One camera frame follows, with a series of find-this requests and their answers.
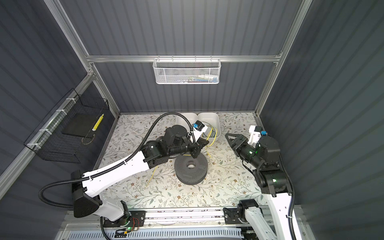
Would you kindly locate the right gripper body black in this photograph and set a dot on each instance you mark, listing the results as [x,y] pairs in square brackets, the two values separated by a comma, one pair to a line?
[246,151]

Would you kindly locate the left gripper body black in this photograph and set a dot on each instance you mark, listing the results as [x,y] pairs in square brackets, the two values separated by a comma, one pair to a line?
[193,149]

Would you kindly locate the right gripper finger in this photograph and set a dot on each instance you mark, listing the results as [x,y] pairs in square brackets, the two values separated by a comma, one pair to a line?
[234,141]
[232,137]

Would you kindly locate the white tray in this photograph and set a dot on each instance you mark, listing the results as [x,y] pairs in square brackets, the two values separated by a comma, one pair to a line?
[212,121]
[191,117]

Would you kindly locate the grey perforated cable spool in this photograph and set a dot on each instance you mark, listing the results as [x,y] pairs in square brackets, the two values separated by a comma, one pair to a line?
[191,171]

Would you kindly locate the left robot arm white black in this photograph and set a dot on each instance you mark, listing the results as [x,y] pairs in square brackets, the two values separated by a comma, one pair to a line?
[87,187]

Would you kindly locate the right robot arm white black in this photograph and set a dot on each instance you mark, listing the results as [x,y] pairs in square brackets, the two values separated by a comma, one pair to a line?
[275,186]

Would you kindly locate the items in white basket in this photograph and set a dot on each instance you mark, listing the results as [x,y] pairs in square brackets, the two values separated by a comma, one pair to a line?
[200,79]

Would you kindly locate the black flat pad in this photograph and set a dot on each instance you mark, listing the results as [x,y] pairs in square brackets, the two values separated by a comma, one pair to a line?
[80,126]

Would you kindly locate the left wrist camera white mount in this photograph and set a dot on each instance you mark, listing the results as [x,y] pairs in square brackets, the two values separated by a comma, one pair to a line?
[199,128]

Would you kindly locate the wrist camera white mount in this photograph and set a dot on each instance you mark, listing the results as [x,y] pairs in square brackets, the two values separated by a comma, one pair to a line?
[199,128]
[256,132]

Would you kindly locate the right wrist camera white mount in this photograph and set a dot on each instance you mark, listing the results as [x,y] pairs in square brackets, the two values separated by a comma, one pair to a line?
[256,132]

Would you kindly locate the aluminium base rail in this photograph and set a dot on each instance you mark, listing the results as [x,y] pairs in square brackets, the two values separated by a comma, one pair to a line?
[208,223]

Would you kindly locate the white wire mesh basket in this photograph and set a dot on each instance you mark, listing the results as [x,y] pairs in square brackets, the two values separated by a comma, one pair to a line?
[167,73]

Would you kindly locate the black wire basket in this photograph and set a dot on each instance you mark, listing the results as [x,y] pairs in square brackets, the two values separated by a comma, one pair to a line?
[51,145]

